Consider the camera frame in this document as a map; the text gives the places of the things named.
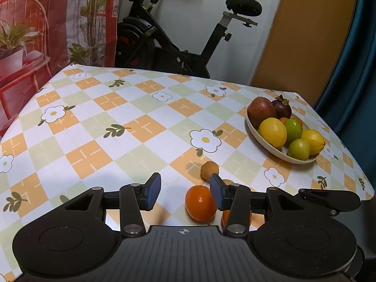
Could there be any red apple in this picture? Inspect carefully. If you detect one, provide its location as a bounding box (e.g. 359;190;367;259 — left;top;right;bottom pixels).
247;97;277;129

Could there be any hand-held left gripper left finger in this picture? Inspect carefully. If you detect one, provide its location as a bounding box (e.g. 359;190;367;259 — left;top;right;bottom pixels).
66;172;163;237

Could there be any green jujube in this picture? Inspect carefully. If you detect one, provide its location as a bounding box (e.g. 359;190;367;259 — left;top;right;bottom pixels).
287;139;311;161
283;118;303;145

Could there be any wooden door panel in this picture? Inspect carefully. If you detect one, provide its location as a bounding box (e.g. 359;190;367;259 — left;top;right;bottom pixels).
250;0;358;106

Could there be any beige plate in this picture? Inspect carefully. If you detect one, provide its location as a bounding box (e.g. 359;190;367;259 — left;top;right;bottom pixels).
246;97;325;165

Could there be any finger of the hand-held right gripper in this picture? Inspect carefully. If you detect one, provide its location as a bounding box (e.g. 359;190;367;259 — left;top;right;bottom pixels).
298;188;361;216

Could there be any checked floral tablecloth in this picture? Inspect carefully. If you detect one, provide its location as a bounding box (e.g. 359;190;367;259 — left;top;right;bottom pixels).
0;63;376;282

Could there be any dark purple mangosteen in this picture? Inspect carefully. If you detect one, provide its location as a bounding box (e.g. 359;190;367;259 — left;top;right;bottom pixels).
271;94;292;120

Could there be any yellow lemon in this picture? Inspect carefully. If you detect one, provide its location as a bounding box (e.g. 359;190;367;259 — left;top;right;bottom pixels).
301;129;326;156
258;117;288;149

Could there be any red printed backdrop cloth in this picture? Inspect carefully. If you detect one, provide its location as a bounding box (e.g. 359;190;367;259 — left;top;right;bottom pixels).
0;0;123;137

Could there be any teal curtain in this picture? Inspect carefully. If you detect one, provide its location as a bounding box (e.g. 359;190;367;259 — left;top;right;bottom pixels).
313;0;376;195

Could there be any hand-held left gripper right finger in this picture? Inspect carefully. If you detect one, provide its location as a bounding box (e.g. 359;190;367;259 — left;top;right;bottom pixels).
209;173;304;237

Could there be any black exercise bike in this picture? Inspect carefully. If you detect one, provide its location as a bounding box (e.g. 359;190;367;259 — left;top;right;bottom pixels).
114;0;263;79

